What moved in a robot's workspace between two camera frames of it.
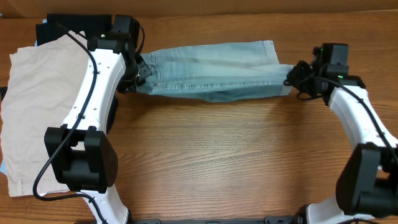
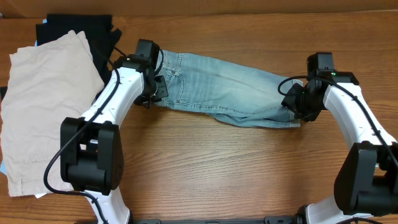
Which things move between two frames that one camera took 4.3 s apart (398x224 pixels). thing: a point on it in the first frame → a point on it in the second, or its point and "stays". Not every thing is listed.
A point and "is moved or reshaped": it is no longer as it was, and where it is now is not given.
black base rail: [265, 219] stays
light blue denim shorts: [217, 73] is moved or reshaped
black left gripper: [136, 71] → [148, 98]
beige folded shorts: [42, 88] stays
